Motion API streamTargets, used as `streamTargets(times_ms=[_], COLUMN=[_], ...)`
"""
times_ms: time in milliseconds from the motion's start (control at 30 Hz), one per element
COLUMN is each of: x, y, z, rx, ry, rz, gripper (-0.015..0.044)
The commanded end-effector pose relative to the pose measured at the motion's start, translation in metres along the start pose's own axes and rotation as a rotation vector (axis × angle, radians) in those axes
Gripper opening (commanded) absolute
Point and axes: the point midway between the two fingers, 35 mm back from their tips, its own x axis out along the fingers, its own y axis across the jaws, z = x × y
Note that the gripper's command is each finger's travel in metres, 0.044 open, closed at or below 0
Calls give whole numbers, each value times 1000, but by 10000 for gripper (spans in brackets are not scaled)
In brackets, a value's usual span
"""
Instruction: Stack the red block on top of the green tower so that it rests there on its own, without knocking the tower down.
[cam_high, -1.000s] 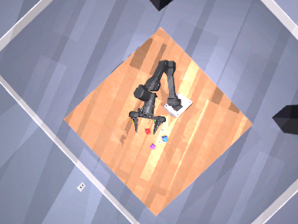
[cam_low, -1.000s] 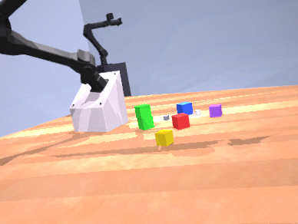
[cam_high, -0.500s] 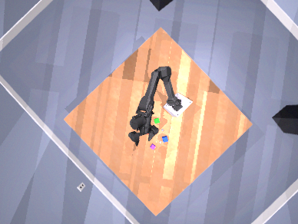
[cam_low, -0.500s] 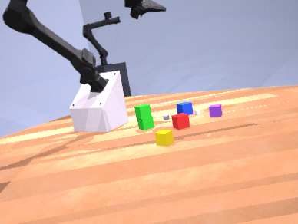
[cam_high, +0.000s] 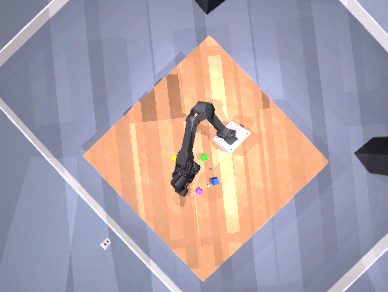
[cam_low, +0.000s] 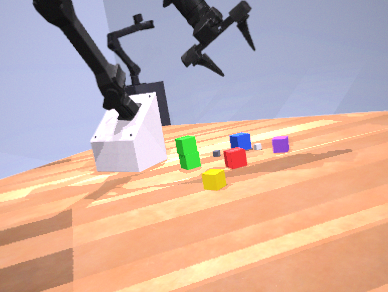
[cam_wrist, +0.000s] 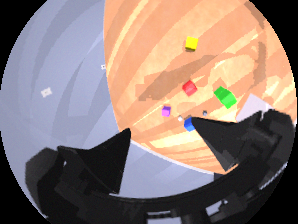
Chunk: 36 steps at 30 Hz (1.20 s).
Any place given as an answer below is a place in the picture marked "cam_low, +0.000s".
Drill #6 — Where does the blue block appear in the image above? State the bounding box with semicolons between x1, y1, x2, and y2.
229;133;252;150

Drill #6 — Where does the green block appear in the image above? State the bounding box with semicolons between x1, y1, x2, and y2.
175;135;198;155
178;151;201;170

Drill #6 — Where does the purple block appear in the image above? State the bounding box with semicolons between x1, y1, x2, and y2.
272;136;289;153

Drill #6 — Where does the red block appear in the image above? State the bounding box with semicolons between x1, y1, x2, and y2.
223;147;247;169

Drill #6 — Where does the yellow block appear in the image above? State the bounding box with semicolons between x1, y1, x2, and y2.
202;169;226;191

